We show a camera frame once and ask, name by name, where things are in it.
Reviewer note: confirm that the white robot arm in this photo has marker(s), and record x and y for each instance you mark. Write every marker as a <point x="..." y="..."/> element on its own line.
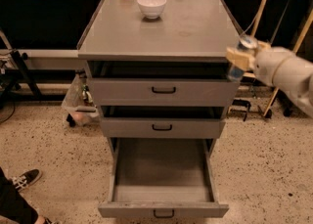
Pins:
<point x="281" y="68"/>

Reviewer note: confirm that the black tripod stand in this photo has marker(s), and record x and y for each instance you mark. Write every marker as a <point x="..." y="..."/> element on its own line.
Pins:
<point x="17" y="59"/>

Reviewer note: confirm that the redbull can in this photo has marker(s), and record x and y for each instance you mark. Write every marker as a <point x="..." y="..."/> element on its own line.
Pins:
<point x="241" y="58"/>

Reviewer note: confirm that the grey drawer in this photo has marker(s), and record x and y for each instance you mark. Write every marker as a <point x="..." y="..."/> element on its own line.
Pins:
<point x="118" y="83"/>
<point x="162" y="122"/>
<point x="162" y="178"/>

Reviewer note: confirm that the grey top drawer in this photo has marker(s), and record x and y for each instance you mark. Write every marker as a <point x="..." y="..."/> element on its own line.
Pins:
<point x="118" y="83"/>

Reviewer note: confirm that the grey drawer cabinet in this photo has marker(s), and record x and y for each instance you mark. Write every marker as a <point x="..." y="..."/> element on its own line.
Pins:
<point x="192" y="31"/>

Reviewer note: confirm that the black trouser leg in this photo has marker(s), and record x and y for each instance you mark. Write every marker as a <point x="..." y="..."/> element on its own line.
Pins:
<point x="12" y="205"/>

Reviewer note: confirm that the grey middle drawer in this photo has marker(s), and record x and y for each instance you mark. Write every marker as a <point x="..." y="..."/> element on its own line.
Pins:
<point x="162" y="122"/>

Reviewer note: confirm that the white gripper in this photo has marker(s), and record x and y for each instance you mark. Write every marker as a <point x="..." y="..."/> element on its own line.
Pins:
<point x="269" y="66"/>

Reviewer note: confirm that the white ceramic bowl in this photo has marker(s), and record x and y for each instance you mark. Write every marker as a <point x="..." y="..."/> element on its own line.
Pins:
<point x="151" y="9"/>

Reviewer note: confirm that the grey bottom drawer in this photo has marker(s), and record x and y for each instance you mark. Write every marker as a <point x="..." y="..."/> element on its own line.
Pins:
<point x="162" y="178"/>

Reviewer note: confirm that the black white sneaker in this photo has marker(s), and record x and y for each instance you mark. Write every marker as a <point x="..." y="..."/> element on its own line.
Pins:
<point x="25" y="180"/>

